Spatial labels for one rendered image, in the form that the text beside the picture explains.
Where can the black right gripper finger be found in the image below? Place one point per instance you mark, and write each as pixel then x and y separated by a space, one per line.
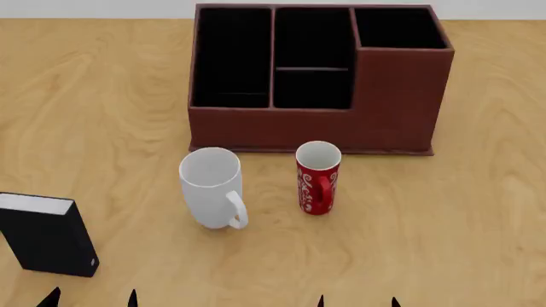
pixel 321 302
pixel 396 303

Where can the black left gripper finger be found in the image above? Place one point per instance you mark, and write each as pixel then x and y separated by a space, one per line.
pixel 133 300
pixel 50 300

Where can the brown leather desk caddy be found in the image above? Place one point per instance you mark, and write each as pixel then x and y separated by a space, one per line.
pixel 396 102

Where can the red patterned mug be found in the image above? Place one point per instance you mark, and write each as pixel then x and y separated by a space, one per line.
pixel 313 192

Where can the black book with white pages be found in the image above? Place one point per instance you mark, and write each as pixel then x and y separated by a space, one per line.
pixel 47 236

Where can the white ceramic mug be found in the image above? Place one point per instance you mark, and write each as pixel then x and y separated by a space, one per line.
pixel 211 195

